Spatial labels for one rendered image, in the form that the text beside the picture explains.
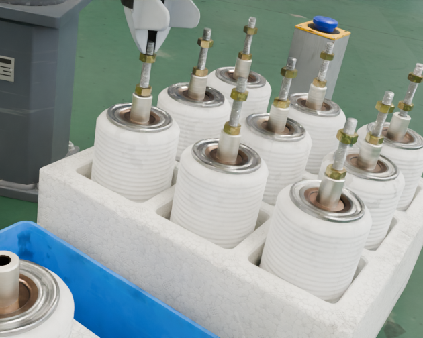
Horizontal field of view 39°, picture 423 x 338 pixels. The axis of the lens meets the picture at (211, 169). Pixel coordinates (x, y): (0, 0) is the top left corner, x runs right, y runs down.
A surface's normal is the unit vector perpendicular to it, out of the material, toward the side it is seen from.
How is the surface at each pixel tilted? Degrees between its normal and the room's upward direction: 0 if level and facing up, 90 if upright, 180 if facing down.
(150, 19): 91
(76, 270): 88
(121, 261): 90
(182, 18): 89
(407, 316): 0
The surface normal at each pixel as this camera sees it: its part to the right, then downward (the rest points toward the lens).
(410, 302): 0.18, -0.87
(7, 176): -0.07, 0.46
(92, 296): -0.54, 0.27
